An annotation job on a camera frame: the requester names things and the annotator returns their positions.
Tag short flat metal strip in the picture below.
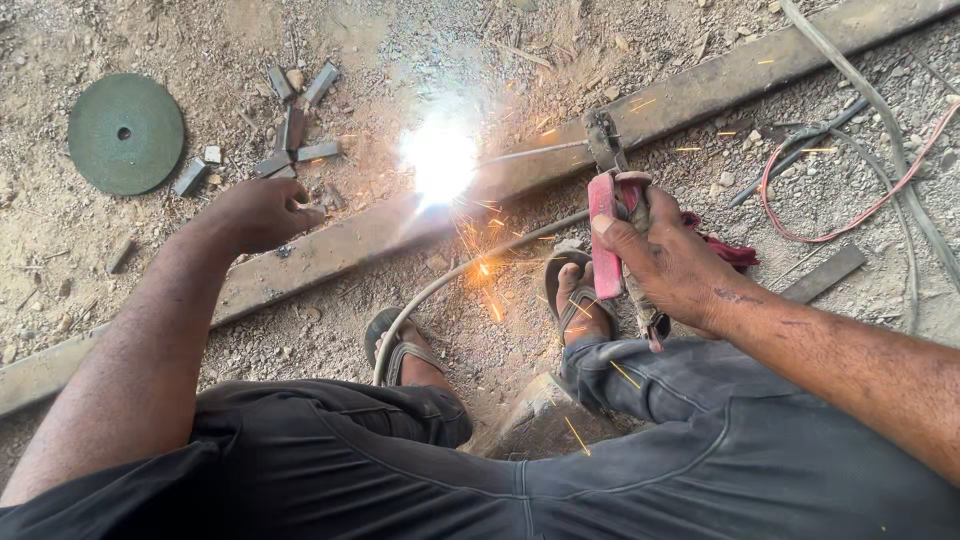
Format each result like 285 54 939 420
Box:
780 243 868 306

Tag person's foot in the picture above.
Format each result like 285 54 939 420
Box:
375 318 460 397
555 260 613 347

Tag dark metal rod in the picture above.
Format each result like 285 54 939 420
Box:
726 97 871 210

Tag person's right sandal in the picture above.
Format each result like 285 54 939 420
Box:
544 247 622 348

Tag thin grey cable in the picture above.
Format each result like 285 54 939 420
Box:
825 127 921 336

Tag thin welding electrode rod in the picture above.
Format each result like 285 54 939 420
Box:
478 138 591 168

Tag person's left foot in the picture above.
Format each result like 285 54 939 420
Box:
375 318 460 397

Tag red welding electrode holder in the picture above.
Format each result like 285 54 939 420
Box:
583 109 673 354

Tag grey stone block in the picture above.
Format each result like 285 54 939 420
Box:
468 372 633 461

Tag red cloth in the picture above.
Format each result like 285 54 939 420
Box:
680 210 761 273

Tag green grinding disc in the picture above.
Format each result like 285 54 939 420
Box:
67 72 186 198

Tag person's left hand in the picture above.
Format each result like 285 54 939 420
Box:
196 177 327 257

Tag person's left sandal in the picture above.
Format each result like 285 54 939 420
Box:
363 305 448 388

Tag person's right foot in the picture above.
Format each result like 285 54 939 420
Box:
555 260 613 347

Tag thick grey hose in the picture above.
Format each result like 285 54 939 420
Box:
778 0 960 295

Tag person's dark trousers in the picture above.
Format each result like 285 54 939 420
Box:
0 333 960 540

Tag person's sandal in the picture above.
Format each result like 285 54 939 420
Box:
544 247 622 348
363 305 448 388

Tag long rusty steel bar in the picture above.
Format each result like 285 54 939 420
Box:
0 0 960 418

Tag person's right hand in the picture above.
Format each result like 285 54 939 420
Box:
590 185 753 340

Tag small rusty metal scrap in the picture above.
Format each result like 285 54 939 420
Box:
104 237 137 276

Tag grey welding cable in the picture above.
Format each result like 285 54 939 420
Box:
372 209 591 388

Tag pile of small metal offcuts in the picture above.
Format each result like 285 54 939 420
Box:
172 61 343 200

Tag red wire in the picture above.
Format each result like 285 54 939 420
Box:
759 100 960 246

